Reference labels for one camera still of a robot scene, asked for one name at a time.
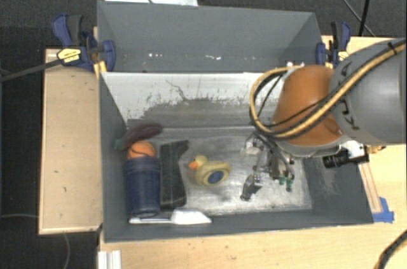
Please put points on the pale wood board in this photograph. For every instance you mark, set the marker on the pale wood board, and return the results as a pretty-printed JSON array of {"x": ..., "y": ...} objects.
[{"x": 71, "y": 140}]

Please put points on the dark blue cylinder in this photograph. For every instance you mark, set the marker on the dark blue cylinder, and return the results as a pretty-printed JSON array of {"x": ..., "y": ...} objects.
[{"x": 142, "y": 185}]

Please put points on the yellow rubber duck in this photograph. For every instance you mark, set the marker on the yellow rubber duck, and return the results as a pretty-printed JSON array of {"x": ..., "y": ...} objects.
[{"x": 208, "y": 172}]

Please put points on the black flat block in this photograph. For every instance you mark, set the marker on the black flat block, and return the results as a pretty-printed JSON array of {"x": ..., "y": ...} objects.
[{"x": 171, "y": 175}]

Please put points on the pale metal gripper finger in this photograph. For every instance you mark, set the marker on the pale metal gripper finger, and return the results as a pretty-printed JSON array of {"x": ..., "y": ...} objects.
[
  {"x": 250, "y": 186},
  {"x": 253, "y": 148}
]

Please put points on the black cylinder on white bracket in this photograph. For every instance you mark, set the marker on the black cylinder on white bracket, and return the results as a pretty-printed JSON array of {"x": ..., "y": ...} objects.
[{"x": 337, "y": 160}]

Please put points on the purple toy eggplant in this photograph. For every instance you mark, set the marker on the purple toy eggplant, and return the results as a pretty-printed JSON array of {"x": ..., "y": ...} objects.
[{"x": 141, "y": 132}]

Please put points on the orange ball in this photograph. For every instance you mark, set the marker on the orange ball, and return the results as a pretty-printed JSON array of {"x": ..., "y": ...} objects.
[{"x": 142, "y": 149}]

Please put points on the grey metal bin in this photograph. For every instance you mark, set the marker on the grey metal bin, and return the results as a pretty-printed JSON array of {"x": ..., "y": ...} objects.
[{"x": 206, "y": 38}]

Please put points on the white plastic tool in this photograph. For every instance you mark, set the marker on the white plastic tool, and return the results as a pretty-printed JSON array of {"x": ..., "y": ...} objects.
[{"x": 187, "y": 217}]

